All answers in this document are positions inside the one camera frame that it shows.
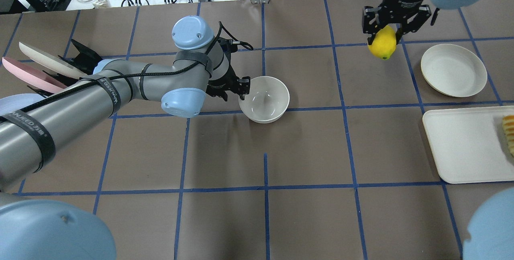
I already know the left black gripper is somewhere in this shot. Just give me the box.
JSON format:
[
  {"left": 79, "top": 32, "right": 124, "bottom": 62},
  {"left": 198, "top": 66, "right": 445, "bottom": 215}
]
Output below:
[{"left": 207, "top": 61, "right": 251, "bottom": 101}]

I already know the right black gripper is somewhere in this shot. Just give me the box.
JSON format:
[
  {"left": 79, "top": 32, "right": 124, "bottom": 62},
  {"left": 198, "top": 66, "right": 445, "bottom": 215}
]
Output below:
[{"left": 362, "top": 0, "right": 432, "bottom": 45}]

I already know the yellow lemon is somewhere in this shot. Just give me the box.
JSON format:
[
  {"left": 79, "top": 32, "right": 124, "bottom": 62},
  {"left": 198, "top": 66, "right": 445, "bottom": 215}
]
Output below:
[{"left": 368, "top": 25, "right": 397, "bottom": 60}]

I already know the cream bowl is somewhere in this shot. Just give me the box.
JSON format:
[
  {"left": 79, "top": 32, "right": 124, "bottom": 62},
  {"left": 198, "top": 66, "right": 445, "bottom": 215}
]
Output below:
[{"left": 239, "top": 76, "right": 290, "bottom": 124}]

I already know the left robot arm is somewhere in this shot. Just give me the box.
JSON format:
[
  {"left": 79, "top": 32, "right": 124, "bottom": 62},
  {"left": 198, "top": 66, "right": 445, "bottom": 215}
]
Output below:
[{"left": 0, "top": 16, "right": 253, "bottom": 260}]

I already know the cream round plate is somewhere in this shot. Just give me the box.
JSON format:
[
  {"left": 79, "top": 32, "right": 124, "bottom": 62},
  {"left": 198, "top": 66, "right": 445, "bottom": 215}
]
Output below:
[{"left": 420, "top": 44, "right": 488, "bottom": 98}]

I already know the cream rectangular tray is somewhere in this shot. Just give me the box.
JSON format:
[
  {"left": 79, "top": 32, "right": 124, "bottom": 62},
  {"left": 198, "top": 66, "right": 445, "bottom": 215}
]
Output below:
[{"left": 422, "top": 106, "right": 514, "bottom": 184}]

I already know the sliced yellow fruit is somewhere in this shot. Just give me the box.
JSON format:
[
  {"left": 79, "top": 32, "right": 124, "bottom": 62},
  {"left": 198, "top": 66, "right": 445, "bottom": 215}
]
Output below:
[{"left": 502, "top": 114, "right": 514, "bottom": 156}]

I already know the black dish rack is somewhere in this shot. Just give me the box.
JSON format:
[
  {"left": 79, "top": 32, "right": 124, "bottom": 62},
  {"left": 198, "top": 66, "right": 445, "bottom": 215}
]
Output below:
[{"left": 41, "top": 39, "right": 102, "bottom": 87}]

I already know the cream plate in rack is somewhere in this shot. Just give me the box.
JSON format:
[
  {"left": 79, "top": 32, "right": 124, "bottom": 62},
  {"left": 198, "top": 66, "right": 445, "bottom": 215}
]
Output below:
[{"left": 18, "top": 42, "right": 86, "bottom": 79}]

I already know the pink plate in rack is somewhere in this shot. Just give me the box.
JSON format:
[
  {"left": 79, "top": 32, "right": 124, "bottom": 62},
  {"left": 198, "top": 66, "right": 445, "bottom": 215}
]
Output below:
[{"left": 2, "top": 57, "right": 67, "bottom": 93}]

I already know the blue plate in rack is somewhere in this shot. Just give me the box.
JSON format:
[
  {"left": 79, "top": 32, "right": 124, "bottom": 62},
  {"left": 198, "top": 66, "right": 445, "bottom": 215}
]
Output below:
[{"left": 0, "top": 93, "right": 44, "bottom": 115}]

